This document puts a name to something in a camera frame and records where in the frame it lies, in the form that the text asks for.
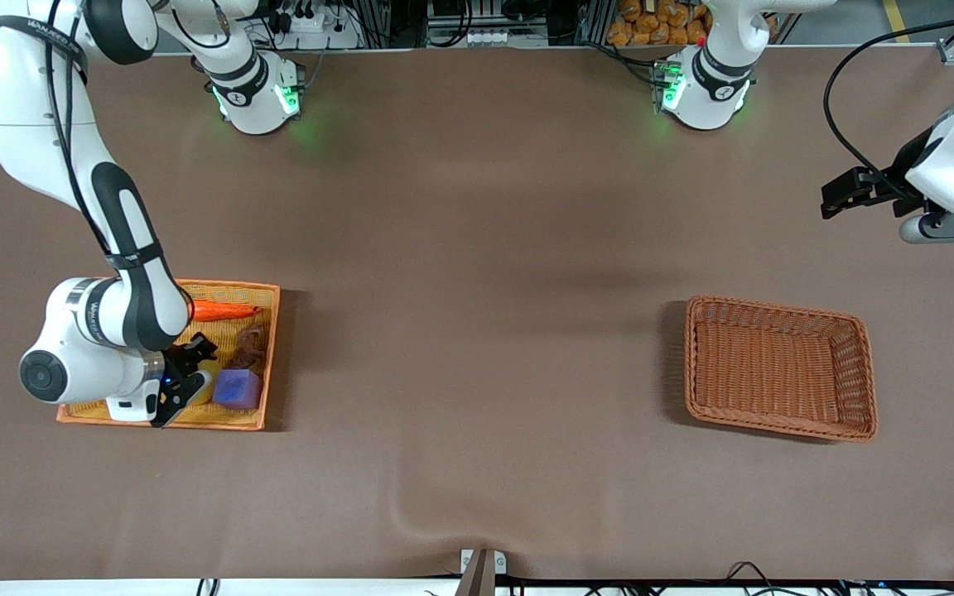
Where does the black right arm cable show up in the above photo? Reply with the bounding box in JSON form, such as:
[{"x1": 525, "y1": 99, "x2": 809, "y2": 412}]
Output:
[{"x1": 45, "y1": 0, "x2": 126, "y2": 266}]

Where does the pile of orange items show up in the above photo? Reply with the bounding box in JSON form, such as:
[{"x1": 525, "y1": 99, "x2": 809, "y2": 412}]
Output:
[{"x1": 606, "y1": 0, "x2": 711, "y2": 47}]

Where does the orange toy carrot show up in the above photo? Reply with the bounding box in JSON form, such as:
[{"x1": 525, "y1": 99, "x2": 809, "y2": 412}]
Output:
[{"x1": 189, "y1": 299, "x2": 262, "y2": 324}]

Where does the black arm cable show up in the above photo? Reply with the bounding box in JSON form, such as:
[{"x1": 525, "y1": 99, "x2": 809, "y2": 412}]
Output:
[
  {"x1": 45, "y1": 0, "x2": 126, "y2": 266},
  {"x1": 823, "y1": 15, "x2": 954, "y2": 198}
]

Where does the brown table cover sheet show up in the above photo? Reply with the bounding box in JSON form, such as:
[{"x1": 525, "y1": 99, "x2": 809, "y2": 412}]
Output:
[{"x1": 0, "y1": 43, "x2": 954, "y2": 582}]

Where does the brown wicker basket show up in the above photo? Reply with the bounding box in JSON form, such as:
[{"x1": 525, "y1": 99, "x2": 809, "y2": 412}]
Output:
[{"x1": 683, "y1": 295, "x2": 879, "y2": 444}]

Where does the white power strip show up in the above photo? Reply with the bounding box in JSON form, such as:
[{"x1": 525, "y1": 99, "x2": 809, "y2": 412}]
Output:
[{"x1": 277, "y1": 7, "x2": 362, "y2": 50}]

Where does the yellow wicker tray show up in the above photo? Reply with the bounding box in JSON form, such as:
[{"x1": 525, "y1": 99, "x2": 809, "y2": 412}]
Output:
[{"x1": 55, "y1": 276, "x2": 282, "y2": 431}]

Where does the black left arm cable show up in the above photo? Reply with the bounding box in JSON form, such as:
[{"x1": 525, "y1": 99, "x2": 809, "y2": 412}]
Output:
[{"x1": 823, "y1": 15, "x2": 954, "y2": 198}]

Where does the brown toy horse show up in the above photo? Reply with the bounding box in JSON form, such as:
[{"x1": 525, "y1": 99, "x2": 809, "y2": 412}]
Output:
[{"x1": 226, "y1": 322, "x2": 268, "y2": 370}]

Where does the purple cube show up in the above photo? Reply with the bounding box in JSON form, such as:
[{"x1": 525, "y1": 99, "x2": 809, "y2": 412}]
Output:
[{"x1": 211, "y1": 368, "x2": 265, "y2": 411}]

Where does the clear yellowish tape roll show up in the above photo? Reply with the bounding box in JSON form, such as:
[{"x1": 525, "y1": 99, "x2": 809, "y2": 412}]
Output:
[{"x1": 185, "y1": 361, "x2": 219, "y2": 408}]

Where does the white terminal block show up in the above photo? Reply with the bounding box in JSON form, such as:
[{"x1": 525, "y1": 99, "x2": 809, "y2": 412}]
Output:
[{"x1": 427, "y1": 25, "x2": 548, "y2": 48}]

